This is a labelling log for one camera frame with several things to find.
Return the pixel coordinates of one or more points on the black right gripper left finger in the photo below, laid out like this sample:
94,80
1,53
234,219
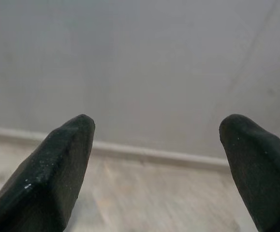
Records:
45,174

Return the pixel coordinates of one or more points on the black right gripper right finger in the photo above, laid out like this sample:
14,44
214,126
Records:
260,174

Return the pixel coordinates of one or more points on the grey wall baseboard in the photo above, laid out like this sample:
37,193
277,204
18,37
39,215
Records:
130,150

